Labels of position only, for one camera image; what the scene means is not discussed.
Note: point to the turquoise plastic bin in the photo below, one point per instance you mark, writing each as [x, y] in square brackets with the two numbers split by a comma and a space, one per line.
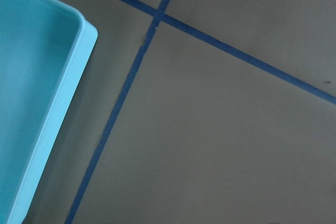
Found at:
[45, 46]

